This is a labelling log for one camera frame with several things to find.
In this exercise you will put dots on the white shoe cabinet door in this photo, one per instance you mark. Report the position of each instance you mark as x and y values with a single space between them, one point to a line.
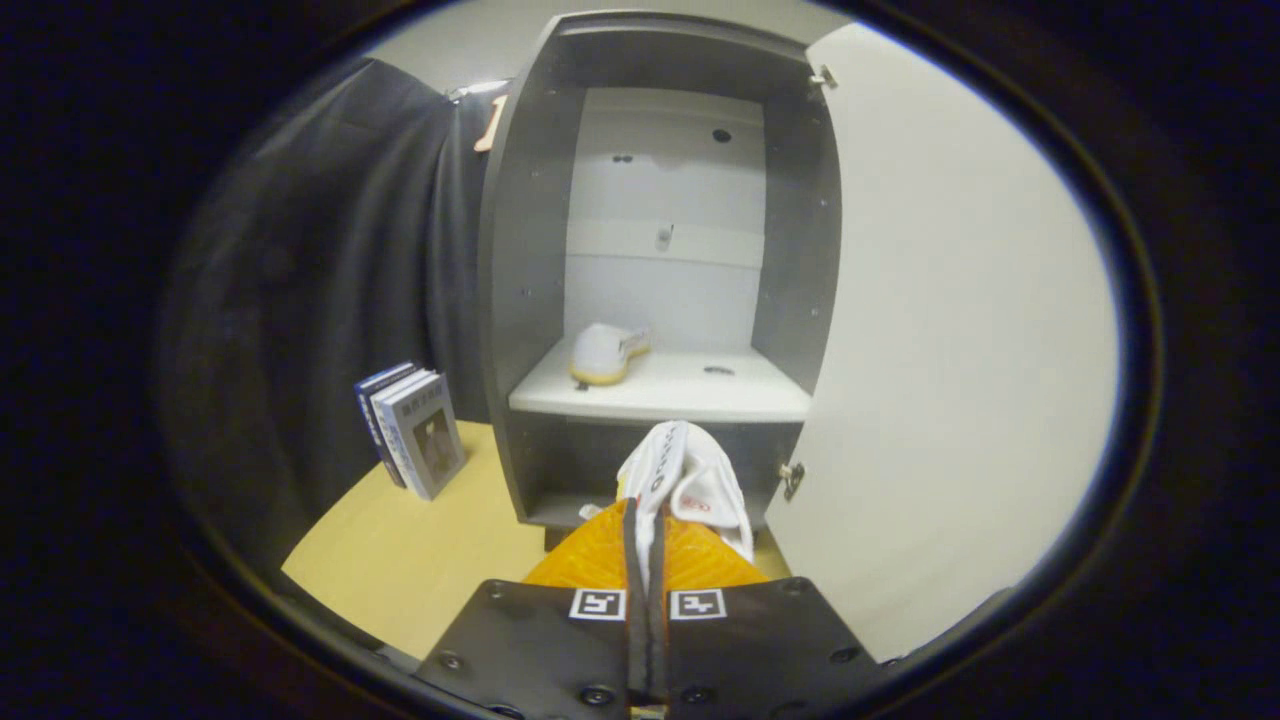
950 350

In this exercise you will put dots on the black backdrop cloth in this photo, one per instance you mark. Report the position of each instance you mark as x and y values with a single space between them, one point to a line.
320 260

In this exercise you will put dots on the white shoe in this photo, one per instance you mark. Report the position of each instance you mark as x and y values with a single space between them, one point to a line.
685 470
600 352

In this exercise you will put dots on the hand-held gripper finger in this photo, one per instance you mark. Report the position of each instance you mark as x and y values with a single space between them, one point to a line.
657 610
633 570

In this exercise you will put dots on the grey cover book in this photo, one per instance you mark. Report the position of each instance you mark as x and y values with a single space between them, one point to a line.
430 440

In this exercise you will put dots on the dark blue book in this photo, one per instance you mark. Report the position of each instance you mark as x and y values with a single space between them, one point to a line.
368 410

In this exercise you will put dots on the metal door hinge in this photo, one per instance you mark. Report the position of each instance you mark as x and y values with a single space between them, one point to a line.
792 478
823 77

